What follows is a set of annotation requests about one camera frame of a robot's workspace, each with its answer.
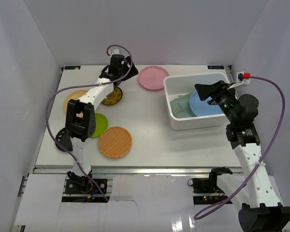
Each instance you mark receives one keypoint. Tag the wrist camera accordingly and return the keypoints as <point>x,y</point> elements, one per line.
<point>242,80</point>
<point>114,52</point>

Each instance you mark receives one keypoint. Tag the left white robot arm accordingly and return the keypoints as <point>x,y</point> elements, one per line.
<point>80,120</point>

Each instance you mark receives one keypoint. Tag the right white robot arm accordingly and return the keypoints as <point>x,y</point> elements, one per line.
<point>258,206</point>

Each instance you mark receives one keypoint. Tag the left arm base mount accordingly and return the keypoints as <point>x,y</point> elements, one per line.
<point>79,189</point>

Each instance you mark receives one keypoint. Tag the yellow patterned dark plate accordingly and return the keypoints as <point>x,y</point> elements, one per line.
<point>114,97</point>

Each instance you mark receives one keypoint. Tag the woven bamboo round plate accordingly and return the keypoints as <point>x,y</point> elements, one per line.
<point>115,142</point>

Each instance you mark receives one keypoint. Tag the lime green round plate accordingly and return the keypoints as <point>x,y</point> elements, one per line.
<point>101,125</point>

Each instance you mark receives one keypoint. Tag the green rectangular divided plate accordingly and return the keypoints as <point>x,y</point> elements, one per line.
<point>180,106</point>

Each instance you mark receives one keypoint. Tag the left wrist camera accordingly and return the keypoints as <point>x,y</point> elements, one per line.
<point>114,52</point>

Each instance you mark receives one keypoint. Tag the aluminium table frame rail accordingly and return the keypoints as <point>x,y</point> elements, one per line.
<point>128,170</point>

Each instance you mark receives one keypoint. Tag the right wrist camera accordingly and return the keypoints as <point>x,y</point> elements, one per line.
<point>242,80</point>

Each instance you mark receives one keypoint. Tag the white plastic bin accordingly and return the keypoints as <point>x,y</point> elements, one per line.
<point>175,86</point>

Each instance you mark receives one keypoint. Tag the black glossy round plate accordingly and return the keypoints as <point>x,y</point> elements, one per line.
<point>63,138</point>

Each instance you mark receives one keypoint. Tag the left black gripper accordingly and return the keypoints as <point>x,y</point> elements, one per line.
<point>129,72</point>

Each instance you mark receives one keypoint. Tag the orange round plate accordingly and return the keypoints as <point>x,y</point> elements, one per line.
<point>74,95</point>

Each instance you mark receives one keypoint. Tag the pink round plate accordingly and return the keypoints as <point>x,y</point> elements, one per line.
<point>152,77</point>

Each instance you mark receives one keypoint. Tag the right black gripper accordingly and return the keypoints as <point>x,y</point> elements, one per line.
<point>215,91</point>

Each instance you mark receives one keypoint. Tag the blue round plate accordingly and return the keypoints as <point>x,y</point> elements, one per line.
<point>202,108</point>

